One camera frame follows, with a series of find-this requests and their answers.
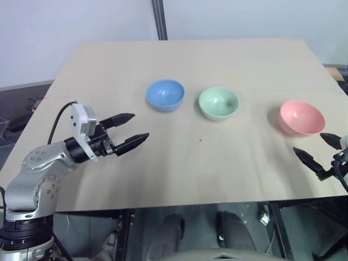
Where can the black table leg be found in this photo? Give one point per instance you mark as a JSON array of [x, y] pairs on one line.
[[280, 231], [123, 233]]

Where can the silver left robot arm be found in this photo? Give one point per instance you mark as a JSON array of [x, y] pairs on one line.
[[30, 174]]

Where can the dark rounded shape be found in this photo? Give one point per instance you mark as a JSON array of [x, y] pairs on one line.
[[171, 231], [233, 231]]

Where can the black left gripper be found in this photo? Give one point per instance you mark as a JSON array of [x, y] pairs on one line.
[[98, 142]]

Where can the blue bowl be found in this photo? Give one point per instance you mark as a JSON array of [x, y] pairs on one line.
[[164, 93]]

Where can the black ribbed post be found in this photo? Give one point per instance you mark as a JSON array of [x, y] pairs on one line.
[[160, 19]]

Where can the red bowl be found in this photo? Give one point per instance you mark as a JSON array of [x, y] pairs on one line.
[[301, 118]]

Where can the green bowl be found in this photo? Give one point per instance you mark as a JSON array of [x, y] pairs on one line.
[[217, 104]]

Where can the white plug under table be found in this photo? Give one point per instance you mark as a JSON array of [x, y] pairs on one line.
[[264, 217]]

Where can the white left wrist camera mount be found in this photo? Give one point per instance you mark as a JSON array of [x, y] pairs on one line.
[[81, 119]]

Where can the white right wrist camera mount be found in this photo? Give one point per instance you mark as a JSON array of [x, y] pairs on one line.
[[345, 142]]

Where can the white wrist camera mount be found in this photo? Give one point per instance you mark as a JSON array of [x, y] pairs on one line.
[[81, 119], [345, 142]]

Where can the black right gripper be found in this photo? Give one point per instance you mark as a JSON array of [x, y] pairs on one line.
[[330, 171]]

